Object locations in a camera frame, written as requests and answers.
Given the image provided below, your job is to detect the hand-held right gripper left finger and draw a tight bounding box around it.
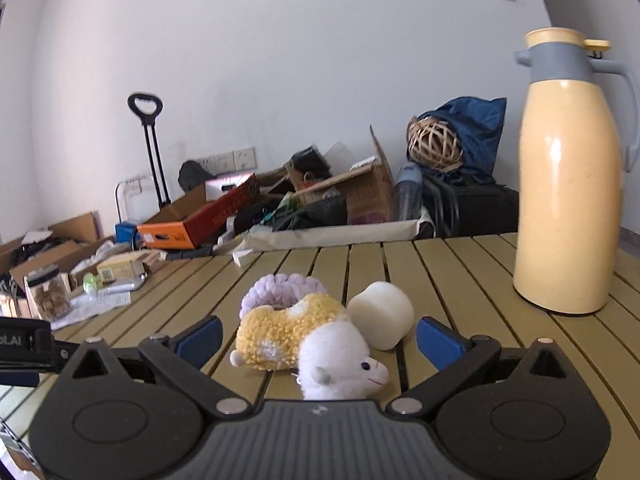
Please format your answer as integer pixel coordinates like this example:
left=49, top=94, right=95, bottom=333
left=62, top=316, right=253, bottom=417

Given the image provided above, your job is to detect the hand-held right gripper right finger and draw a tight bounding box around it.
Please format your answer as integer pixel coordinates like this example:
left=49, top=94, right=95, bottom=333
left=387, top=316, right=580, bottom=417

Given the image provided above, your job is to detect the lilac fluffy scrunchie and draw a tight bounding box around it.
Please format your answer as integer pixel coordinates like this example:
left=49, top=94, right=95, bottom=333
left=239, top=273, right=328, bottom=321

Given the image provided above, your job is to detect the yellow white sheep plush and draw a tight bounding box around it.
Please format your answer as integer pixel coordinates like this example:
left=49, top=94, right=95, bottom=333
left=230, top=294, right=390, bottom=402

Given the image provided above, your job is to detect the clear snack jar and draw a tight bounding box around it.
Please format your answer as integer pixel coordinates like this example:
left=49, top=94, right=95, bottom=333
left=23, top=268, right=71, bottom=320

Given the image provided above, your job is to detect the olive folding camping table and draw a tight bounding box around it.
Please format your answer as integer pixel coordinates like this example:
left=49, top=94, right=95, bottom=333
left=0, top=232, right=640, bottom=480

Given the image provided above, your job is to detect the small beige carton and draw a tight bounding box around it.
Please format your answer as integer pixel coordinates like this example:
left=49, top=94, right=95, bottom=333
left=97, top=254, right=147, bottom=282

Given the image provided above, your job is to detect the cardboard box with clutter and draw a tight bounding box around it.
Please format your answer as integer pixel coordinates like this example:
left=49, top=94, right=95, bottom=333
left=0, top=211, right=118, bottom=286

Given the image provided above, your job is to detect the orange cardboard box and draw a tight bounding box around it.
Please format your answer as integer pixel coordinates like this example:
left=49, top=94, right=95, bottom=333
left=136, top=174, right=261, bottom=251

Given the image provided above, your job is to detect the blue plastic crate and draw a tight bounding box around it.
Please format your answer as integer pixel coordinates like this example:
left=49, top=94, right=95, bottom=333
left=115, top=221, right=146, bottom=247

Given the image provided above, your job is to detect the black suitcase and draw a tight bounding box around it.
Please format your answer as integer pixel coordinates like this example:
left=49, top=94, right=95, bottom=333
left=425, top=175, right=520, bottom=238

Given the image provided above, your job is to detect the grey blue bottle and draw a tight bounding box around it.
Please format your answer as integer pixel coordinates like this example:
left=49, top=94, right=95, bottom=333
left=392, top=162, right=423, bottom=223

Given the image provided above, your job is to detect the open brown cardboard box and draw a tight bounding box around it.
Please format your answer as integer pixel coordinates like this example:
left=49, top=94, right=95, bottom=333
left=292, top=125, right=396, bottom=226

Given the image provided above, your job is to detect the black soft bag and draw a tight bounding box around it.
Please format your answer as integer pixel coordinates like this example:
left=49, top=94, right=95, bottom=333
left=178, top=160, right=216, bottom=193

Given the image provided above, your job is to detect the wicker ball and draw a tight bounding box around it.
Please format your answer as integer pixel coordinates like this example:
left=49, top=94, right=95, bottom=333
left=407, top=116, right=463, bottom=171

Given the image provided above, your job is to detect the yellow thermos jug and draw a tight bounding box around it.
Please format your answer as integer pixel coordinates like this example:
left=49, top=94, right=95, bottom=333
left=514, top=27, right=640, bottom=317

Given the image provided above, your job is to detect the black hard case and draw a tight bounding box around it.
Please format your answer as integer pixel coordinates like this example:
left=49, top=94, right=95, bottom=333
left=290, top=145, right=333, bottom=176

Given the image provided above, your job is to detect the dark blue fabric bag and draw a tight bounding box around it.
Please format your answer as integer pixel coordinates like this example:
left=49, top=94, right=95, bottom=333
left=417, top=96, right=507, bottom=186

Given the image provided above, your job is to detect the white metal trolley frame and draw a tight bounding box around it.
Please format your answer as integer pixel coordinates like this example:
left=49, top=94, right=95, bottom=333
left=115, top=175, right=161, bottom=223

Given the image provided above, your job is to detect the white wall socket row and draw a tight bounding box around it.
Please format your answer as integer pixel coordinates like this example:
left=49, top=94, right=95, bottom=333
left=197, top=146, right=257, bottom=173

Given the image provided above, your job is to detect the black pull handle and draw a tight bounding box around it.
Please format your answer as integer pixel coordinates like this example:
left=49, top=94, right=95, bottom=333
left=127, top=92, right=172, bottom=211

